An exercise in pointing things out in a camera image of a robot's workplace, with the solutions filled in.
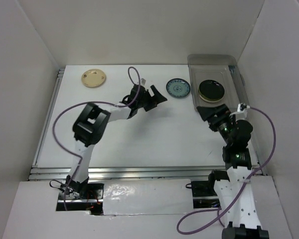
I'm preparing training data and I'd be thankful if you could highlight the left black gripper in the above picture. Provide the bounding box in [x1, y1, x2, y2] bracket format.
[137, 85, 166, 112]

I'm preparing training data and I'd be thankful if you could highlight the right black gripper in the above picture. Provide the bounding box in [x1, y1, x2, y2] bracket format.
[197, 103, 235, 144]

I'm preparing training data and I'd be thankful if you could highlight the black plate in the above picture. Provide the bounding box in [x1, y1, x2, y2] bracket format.
[198, 80, 225, 95]

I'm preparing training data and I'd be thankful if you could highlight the blue patterned plate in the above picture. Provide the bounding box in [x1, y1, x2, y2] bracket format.
[166, 78, 191, 99]

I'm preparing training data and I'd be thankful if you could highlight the cream plate with flowers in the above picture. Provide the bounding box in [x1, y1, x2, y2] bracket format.
[81, 69, 106, 88]

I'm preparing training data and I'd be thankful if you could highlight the lime green plate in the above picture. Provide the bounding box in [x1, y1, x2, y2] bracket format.
[199, 94, 224, 103]

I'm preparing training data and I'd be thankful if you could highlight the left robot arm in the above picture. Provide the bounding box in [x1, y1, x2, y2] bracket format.
[66, 85, 167, 199]

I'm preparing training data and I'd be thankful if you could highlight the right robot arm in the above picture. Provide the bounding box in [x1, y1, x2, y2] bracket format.
[197, 104, 269, 239]

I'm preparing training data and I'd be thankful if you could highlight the clear plastic bin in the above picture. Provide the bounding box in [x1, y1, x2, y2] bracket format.
[187, 54, 249, 111]

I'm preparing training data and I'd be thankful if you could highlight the white foil covered panel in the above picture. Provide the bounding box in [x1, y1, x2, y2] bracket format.
[103, 179, 193, 216]

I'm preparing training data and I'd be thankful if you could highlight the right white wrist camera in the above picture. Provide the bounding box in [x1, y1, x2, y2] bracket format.
[236, 103, 250, 119]

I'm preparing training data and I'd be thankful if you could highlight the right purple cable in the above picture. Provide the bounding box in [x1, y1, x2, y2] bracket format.
[176, 107, 277, 235]

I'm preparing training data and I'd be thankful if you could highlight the aluminium table frame rail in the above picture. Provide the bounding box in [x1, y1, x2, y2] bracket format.
[28, 65, 268, 180]

